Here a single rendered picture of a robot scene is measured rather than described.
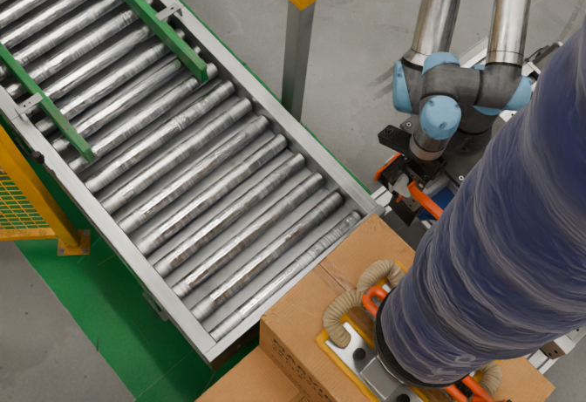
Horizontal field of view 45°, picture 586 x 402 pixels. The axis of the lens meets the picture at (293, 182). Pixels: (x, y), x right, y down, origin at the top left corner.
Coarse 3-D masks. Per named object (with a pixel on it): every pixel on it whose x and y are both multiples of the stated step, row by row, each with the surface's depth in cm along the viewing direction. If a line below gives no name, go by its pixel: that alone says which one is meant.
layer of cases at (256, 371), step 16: (256, 352) 206; (240, 368) 204; (256, 368) 204; (272, 368) 204; (224, 384) 202; (240, 384) 202; (256, 384) 202; (272, 384) 202; (288, 384) 203; (208, 400) 200; (224, 400) 200; (240, 400) 200; (256, 400) 200; (272, 400) 201; (288, 400) 201; (304, 400) 201
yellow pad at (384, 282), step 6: (402, 264) 175; (378, 282) 172; (384, 282) 173; (384, 288) 171; (390, 288) 172; (498, 360) 167; (474, 372) 165; (480, 372) 165; (474, 378) 165; (480, 378) 165
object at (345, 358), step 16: (320, 336) 167; (352, 336) 167; (336, 352) 165; (352, 352) 165; (368, 352) 165; (352, 368) 164; (368, 384) 162; (400, 384) 163; (384, 400) 161; (400, 400) 159; (416, 400) 162
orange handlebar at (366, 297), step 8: (416, 192) 169; (424, 200) 168; (432, 208) 168; (440, 208) 168; (368, 288) 160; (376, 288) 159; (368, 296) 159; (384, 296) 159; (368, 304) 158; (376, 312) 157; (472, 384) 152; (448, 392) 152; (456, 392) 151; (480, 392) 152; (456, 400) 152; (464, 400) 151; (488, 400) 151
